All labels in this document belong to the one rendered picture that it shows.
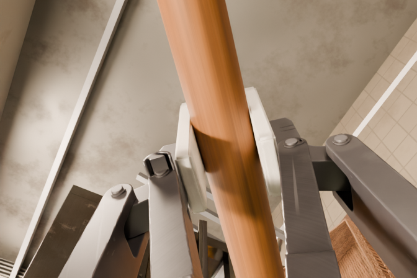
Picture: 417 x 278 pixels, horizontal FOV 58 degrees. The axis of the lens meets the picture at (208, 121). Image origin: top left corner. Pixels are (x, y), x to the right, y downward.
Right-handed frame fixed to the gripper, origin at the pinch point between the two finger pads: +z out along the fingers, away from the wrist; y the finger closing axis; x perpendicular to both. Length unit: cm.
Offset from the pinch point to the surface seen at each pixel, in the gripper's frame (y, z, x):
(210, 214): -48, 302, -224
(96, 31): -107, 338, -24
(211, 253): -30, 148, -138
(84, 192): -86, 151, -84
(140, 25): -66, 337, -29
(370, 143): 109, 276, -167
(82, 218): -82, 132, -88
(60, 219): -89, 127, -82
